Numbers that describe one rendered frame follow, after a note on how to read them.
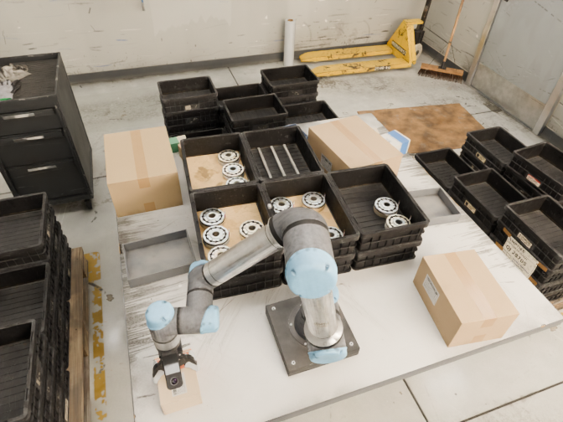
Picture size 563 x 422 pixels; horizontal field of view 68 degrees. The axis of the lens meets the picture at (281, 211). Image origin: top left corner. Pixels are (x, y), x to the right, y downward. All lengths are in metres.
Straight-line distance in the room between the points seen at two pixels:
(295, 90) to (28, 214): 2.00
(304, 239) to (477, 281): 0.90
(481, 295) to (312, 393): 0.69
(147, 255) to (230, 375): 0.65
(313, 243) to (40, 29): 4.12
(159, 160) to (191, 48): 2.95
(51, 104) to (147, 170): 0.95
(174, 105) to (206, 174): 1.25
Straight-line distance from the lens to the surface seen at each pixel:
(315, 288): 0.98
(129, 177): 1.96
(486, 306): 1.66
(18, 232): 2.52
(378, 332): 1.65
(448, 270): 1.71
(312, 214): 1.02
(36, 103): 2.77
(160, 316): 1.19
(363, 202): 1.92
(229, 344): 1.58
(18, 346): 2.06
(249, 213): 1.81
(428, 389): 2.41
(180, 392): 1.44
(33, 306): 2.30
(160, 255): 1.86
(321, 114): 3.40
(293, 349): 1.52
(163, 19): 4.74
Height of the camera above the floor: 2.08
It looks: 43 degrees down
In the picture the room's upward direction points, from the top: 3 degrees clockwise
